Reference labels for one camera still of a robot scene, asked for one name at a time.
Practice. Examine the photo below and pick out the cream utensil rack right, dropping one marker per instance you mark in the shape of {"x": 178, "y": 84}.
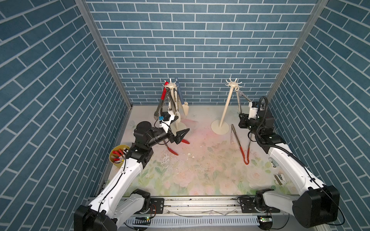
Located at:
{"x": 220, "y": 127}

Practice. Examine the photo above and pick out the aluminium corner post left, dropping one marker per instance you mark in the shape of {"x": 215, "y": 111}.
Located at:
{"x": 88, "y": 18}

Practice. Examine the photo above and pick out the red ring steel tongs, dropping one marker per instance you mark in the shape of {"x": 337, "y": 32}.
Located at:
{"x": 161, "y": 101}

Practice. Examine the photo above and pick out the aluminium corner post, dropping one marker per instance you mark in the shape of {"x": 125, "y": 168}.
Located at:
{"x": 88, "y": 18}
{"x": 308, "y": 26}

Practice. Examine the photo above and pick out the aluminium corner post right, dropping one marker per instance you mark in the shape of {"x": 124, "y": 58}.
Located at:
{"x": 308, "y": 26}

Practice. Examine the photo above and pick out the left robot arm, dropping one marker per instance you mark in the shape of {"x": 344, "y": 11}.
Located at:
{"x": 121, "y": 176}

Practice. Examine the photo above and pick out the small grey clip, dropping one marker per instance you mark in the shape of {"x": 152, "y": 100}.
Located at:
{"x": 280, "y": 179}

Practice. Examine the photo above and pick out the yellow bowl with items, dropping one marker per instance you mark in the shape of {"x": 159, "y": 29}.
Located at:
{"x": 117, "y": 155}

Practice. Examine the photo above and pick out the cream utensil rack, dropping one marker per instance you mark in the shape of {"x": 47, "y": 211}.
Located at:
{"x": 220, "y": 127}
{"x": 174, "y": 126}

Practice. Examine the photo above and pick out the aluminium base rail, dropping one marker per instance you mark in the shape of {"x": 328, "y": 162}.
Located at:
{"x": 194, "y": 206}

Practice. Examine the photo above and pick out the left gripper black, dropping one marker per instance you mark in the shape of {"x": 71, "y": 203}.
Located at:
{"x": 176, "y": 139}

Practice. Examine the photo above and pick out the steel tongs red handles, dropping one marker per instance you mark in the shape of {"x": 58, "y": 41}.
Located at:
{"x": 234, "y": 138}

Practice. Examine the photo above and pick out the cream silicone steel tongs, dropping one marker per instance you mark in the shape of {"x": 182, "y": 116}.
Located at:
{"x": 175, "y": 105}

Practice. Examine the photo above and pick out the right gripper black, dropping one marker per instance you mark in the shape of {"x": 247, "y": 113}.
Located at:
{"x": 243, "y": 120}

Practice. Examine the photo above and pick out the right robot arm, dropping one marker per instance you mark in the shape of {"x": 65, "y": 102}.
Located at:
{"x": 294, "y": 173}

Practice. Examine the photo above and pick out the blue wooden tip tongs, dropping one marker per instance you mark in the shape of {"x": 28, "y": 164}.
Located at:
{"x": 184, "y": 104}

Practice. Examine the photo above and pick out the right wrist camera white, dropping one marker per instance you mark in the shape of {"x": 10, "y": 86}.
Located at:
{"x": 253, "y": 110}

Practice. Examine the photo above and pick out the cream utensil rack left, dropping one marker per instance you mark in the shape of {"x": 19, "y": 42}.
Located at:
{"x": 174, "y": 126}

